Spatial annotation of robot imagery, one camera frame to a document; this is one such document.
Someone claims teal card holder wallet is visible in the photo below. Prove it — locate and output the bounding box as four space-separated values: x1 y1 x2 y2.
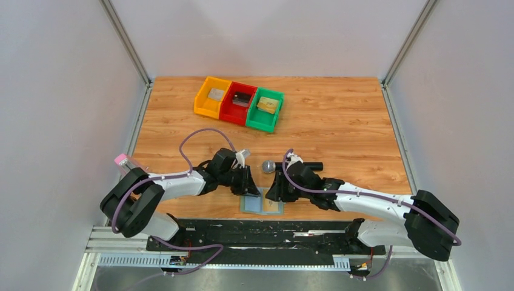
240 187 284 215

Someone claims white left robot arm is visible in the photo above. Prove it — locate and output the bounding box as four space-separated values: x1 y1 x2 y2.
99 148 260 241

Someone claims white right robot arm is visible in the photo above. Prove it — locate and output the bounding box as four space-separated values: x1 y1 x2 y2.
262 161 461 261

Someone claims black VIP card stack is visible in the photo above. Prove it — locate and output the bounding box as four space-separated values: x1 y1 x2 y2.
232 92 252 107

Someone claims gold VIP card stack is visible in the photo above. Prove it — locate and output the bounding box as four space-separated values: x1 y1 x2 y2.
256 96 279 114

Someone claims silver VIP card stack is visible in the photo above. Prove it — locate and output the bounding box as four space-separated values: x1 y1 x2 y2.
207 88 225 102

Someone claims black handheld microphone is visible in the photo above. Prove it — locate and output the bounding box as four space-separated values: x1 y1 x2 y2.
261 160 324 173

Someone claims red plastic bin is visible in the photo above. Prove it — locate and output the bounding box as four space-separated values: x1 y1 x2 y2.
219 81 257 126

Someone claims green plastic bin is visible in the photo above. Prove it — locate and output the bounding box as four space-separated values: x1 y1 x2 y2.
245 87 284 133

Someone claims pink metronome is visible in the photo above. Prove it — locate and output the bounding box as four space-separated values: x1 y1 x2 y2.
114 153 148 178

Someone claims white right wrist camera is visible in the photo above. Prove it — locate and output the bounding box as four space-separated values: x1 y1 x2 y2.
286 152 304 164

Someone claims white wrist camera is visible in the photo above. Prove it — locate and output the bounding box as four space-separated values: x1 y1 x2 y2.
235 149 251 167
286 152 304 164

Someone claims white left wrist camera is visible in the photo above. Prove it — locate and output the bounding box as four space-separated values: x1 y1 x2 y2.
235 149 251 167

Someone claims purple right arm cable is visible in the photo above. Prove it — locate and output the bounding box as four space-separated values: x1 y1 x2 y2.
281 149 462 281

